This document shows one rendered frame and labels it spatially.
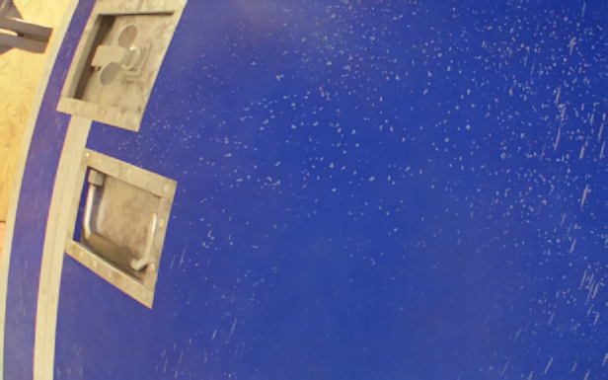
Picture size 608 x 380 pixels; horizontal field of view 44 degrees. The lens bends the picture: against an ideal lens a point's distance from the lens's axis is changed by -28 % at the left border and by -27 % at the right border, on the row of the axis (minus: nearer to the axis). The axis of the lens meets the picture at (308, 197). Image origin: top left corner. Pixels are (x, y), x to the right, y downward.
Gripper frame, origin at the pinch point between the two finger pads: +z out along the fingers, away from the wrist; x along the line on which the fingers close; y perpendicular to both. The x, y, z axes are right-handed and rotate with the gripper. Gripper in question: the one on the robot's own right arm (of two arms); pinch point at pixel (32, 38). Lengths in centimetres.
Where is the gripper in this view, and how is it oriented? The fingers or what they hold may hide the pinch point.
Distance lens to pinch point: 77.9
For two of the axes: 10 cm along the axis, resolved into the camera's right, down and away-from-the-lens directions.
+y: -7.4, -2.3, 6.3
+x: -2.7, 9.6, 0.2
